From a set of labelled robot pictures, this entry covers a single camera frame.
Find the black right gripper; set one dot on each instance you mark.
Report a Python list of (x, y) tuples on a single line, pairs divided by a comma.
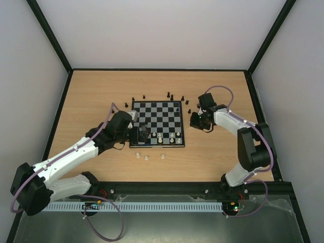
[(196, 121)]

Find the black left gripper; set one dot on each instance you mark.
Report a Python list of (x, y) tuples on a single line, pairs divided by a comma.
[(136, 137)]

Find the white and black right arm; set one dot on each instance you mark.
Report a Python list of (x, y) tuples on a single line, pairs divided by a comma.
[(255, 149)]

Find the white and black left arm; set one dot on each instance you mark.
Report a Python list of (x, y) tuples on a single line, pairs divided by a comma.
[(96, 141)]

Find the black and silver chessboard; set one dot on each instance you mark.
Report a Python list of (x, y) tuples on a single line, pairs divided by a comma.
[(160, 117)]

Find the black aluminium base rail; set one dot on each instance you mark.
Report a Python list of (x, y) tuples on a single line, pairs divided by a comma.
[(219, 191)]

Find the light blue slotted cable duct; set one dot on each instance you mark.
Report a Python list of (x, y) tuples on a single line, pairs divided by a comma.
[(64, 206)]

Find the black enclosure frame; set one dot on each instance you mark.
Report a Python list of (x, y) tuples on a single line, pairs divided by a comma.
[(171, 77)]

